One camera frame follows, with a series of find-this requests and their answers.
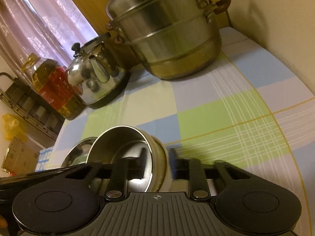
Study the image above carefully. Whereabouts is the stainless steel round bowl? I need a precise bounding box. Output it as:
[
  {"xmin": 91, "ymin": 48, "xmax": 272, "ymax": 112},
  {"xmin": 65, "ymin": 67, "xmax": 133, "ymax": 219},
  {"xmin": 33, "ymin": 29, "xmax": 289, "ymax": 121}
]
[{"xmin": 86, "ymin": 126, "xmax": 158, "ymax": 192}]

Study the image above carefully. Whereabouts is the white ceramic bowl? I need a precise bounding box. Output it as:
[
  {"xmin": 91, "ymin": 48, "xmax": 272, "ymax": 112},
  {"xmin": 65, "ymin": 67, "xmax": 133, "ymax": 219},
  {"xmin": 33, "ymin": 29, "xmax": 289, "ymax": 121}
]
[{"xmin": 152, "ymin": 136, "xmax": 173, "ymax": 192}]

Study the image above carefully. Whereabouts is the cream plastic round container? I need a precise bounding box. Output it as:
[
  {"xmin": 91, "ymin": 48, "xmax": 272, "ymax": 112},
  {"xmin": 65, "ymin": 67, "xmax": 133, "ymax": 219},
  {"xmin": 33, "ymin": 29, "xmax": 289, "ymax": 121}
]
[{"xmin": 129, "ymin": 128, "xmax": 166, "ymax": 192}]

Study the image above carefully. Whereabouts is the green square plastic plate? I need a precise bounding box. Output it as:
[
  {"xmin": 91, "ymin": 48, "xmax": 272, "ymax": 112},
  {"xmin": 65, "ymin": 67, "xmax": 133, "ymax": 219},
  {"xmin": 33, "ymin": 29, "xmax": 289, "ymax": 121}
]
[{"xmin": 72, "ymin": 156, "xmax": 87, "ymax": 165}]

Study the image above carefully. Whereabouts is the person's left hand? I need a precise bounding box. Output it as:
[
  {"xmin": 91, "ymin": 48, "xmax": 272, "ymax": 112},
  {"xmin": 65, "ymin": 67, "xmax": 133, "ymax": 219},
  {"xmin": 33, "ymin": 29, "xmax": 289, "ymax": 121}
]
[{"xmin": 0, "ymin": 216, "xmax": 7, "ymax": 229}]

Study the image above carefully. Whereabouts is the cardboard box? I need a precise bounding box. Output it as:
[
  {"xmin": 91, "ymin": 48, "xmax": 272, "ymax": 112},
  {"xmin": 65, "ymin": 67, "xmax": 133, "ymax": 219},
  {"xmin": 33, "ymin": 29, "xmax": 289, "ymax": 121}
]
[{"xmin": 1, "ymin": 137, "xmax": 42, "ymax": 175}]

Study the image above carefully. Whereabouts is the stainless steel oval plate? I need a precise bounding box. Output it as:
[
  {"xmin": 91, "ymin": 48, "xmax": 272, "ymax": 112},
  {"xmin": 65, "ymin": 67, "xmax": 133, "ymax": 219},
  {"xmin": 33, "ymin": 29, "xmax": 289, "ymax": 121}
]
[{"xmin": 61, "ymin": 137, "xmax": 97, "ymax": 168}]

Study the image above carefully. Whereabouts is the blue white checked cloth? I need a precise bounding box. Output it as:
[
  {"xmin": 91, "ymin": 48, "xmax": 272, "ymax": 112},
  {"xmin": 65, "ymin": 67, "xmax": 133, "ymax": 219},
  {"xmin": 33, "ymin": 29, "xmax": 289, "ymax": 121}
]
[{"xmin": 35, "ymin": 147, "xmax": 53, "ymax": 172}]

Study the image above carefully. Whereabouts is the yellow plastic bag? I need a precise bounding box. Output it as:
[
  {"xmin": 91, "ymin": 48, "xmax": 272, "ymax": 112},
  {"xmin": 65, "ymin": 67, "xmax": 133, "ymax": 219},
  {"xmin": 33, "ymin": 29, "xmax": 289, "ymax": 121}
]
[{"xmin": 1, "ymin": 113, "xmax": 28, "ymax": 143}]

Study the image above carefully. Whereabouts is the checkered pastel tablecloth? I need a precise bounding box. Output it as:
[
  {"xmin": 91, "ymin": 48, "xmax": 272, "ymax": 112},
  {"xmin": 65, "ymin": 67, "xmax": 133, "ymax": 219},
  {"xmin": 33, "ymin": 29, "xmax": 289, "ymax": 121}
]
[{"xmin": 47, "ymin": 27, "xmax": 314, "ymax": 235}]

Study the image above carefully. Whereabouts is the dark folding rack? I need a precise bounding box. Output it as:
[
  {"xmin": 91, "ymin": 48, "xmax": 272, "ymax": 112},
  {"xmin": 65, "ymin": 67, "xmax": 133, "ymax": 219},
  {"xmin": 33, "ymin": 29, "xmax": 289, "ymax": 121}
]
[{"xmin": 1, "ymin": 72, "xmax": 65, "ymax": 140}]

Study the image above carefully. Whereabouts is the stainless steel kettle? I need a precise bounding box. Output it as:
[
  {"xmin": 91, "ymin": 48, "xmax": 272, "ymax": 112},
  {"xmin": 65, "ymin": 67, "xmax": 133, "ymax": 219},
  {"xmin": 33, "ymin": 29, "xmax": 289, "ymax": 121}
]
[{"xmin": 66, "ymin": 32, "xmax": 130, "ymax": 109}]

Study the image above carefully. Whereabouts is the cooking oil bottle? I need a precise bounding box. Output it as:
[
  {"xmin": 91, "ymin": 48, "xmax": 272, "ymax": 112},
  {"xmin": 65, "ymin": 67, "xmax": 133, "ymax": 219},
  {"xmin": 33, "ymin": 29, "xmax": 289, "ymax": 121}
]
[{"xmin": 21, "ymin": 53, "xmax": 85, "ymax": 120}]

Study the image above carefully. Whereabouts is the stainless steel steamer pot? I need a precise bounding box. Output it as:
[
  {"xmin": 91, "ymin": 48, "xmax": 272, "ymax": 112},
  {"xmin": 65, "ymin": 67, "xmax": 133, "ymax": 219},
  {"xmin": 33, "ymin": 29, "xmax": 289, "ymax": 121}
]
[{"xmin": 106, "ymin": 0, "xmax": 231, "ymax": 80}]

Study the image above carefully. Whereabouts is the lilac window curtain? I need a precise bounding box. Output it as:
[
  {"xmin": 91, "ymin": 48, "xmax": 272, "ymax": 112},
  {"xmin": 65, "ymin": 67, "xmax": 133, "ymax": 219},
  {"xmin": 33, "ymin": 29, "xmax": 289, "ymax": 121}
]
[{"xmin": 1, "ymin": 0, "xmax": 97, "ymax": 83}]

